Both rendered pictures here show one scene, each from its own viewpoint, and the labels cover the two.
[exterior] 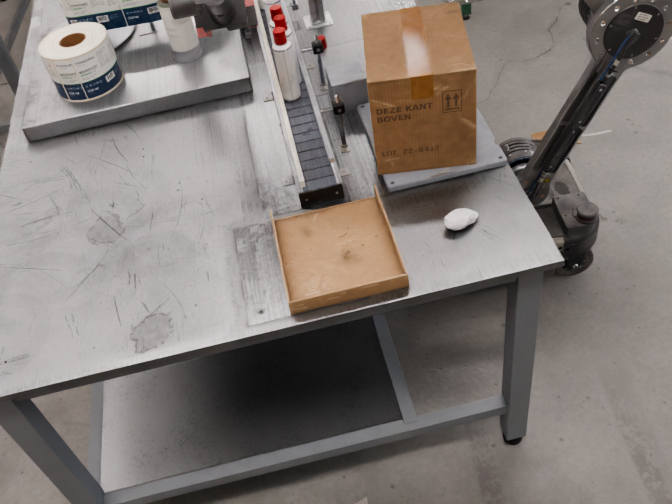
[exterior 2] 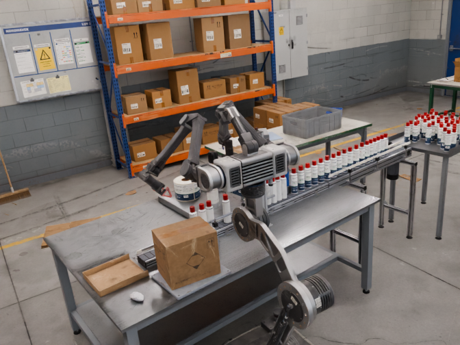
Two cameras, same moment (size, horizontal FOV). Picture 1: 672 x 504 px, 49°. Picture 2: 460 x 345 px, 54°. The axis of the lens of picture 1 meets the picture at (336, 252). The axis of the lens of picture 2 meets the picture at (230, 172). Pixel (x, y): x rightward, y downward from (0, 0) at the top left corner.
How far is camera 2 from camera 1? 2.39 m
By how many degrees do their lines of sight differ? 53
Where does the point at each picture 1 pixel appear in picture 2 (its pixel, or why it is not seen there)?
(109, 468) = (85, 306)
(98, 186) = (139, 221)
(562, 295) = not seen: outside the picture
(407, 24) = (194, 226)
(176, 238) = (116, 244)
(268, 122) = not seen: hidden behind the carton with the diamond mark
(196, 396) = not seen: hidden behind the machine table
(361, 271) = (105, 284)
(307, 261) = (109, 272)
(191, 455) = (94, 322)
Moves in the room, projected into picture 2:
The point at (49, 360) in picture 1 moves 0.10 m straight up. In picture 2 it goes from (61, 244) to (57, 231)
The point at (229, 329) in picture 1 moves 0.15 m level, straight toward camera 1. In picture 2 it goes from (75, 268) to (53, 280)
